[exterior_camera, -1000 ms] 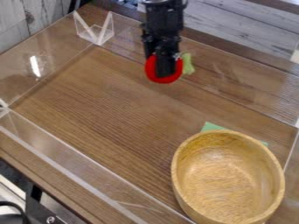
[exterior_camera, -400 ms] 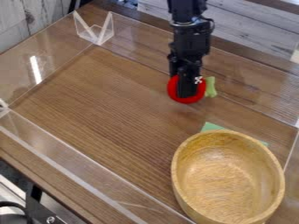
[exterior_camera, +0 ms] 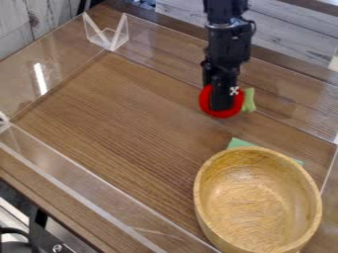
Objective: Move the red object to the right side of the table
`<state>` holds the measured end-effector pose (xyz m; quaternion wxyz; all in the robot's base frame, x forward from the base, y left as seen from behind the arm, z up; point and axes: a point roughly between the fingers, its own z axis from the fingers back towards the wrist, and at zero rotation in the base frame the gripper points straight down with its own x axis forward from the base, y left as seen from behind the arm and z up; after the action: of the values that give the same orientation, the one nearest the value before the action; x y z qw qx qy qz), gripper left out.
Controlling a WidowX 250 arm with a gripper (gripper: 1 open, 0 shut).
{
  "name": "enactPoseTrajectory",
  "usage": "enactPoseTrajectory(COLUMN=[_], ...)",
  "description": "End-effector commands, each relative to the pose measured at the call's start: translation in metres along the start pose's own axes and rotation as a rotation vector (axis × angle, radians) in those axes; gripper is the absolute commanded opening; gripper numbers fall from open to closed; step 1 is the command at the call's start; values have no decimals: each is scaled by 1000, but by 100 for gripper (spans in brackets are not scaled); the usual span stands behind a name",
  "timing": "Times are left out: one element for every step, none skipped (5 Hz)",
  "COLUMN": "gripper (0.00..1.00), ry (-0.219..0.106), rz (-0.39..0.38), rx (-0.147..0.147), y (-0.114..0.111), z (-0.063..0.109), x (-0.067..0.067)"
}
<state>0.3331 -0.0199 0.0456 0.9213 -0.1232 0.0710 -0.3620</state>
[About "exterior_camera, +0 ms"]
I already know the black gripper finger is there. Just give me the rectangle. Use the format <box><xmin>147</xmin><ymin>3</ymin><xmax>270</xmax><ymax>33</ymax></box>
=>
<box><xmin>210</xmin><ymin>68</ymin><xmax>238</xmax><ymax>112</ymax></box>
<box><xmin>201</xmin><ymin>60</ymin><xmax>213</xmax><ymax>85</ymax></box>

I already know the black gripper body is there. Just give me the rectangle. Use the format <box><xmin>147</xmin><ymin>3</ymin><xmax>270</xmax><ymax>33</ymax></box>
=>
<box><xmin>202</xmin><ymin>18</ymin><xmax>257</xmax><ymax>69</ymax></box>

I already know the red plush tomato toy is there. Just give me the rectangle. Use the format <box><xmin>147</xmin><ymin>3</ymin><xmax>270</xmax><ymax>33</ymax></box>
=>
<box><xmin>199</xmin><ymin>85</ymin><xmax>257</xmax><ymax>119</ymax></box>

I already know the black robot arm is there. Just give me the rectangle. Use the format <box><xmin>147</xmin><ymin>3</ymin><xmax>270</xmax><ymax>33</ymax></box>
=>
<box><xmin>201</xmin><ymin>0</ymin><xmax>257</xmax><ymax>113</ymax></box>

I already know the green cloth piece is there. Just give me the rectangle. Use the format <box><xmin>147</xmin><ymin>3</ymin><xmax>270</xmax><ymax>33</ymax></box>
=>
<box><xmin>226</xmin><ymin>137</ymin><xmax>304</xmax><ymax>166</ymax></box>

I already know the wooden oval bowl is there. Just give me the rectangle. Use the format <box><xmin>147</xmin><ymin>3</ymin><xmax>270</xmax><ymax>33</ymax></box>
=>
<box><xmin>193</xmin><ymin>146</ymin><xmax>322</xmax><ymax>253</ymax></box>

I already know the clear acrylic corner bracket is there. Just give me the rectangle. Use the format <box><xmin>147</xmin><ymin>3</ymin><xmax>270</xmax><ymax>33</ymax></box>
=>
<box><xmin>82</xmin><ymin>13</ymin><xmax>130</xmax><ymax>51</ymax></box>

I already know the clear acrylic tray wall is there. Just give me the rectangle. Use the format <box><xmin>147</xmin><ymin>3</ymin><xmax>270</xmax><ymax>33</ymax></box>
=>
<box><xmin>0</xmin><ymin>7</ymin><xmax>338</xmax><ymax>253</ymax></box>

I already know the black metal table mount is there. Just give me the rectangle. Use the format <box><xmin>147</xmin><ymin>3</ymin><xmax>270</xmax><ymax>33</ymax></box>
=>
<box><xmin>30</xmin><ymin>209</ymin><xmax>75</xmax><ymax>253</ymax></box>

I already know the black cable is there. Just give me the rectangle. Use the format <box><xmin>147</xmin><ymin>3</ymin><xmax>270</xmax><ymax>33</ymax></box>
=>
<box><xmin>0</xmin><ymin>226</ymin><xmax>32</xmax><ymax>246</ymax></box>

